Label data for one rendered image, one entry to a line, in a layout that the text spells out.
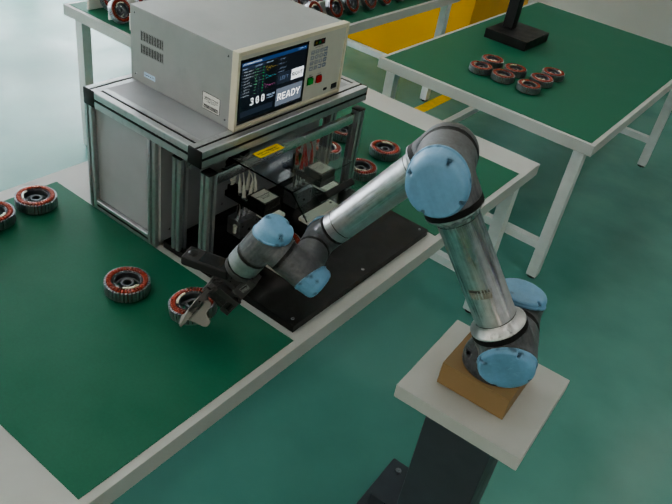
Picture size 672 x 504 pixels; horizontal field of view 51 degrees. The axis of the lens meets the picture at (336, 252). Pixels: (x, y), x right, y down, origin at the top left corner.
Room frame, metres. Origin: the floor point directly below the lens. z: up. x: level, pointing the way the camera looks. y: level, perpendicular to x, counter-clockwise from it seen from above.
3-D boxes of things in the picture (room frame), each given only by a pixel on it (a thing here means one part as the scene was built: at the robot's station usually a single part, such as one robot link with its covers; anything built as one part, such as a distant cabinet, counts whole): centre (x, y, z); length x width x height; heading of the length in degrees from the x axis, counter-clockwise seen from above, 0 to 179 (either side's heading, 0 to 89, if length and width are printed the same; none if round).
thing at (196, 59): (1.86, 0.36, 1.22); 0.44 x 0.39 x 0.20; 148
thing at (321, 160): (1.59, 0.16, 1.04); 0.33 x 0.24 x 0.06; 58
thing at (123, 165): (1.61, 0.60, 0.91); 0.28 x 0.03 x 0.32; 58
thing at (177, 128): (1.85, 0.36, 1.09); 0.68 x 0.44 x 0.05; 148
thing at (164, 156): (1.81, 0.31, 0.92); 0.66 x 0.01 x 0.30; 148
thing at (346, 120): (1.73, 0.17, 1.03); 0.62 x 0.01 x 0.03; 148
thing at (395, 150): (2.31, -0.11, 0.77); 0.11 x 0.11 x 0.04
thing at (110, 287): (1.34, 0.50, 0.77); 0.11 x 0.11 x 0.04
